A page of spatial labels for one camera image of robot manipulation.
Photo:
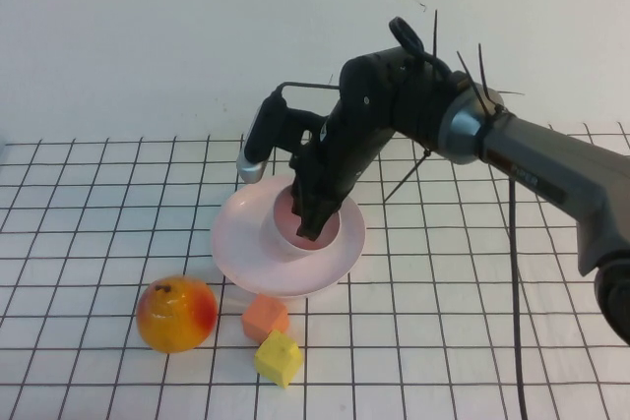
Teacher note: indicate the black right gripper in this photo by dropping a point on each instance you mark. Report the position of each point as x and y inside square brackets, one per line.
[339, 159]

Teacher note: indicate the pink plastic cup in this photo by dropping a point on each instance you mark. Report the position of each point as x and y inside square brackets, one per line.
[283, 238]

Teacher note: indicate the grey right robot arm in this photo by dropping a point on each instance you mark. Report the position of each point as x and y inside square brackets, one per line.
[531, 159]

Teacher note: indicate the pink round plate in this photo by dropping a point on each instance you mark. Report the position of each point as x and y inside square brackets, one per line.
[246, 243]

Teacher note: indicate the black zip tie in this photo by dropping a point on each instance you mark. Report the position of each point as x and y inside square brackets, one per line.
[406, 176]
[435, 31]
[472, 78]
[482, 71]

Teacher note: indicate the orange foam cube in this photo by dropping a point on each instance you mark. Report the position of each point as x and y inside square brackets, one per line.
[263, 317]

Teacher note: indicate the yellow foam cube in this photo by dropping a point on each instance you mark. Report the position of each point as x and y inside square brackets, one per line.
[278, 358]

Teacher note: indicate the yellow red toy peach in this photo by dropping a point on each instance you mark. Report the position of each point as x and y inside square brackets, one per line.
[172, 317]

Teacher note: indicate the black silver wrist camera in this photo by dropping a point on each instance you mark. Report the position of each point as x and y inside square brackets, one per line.
[268, 135]

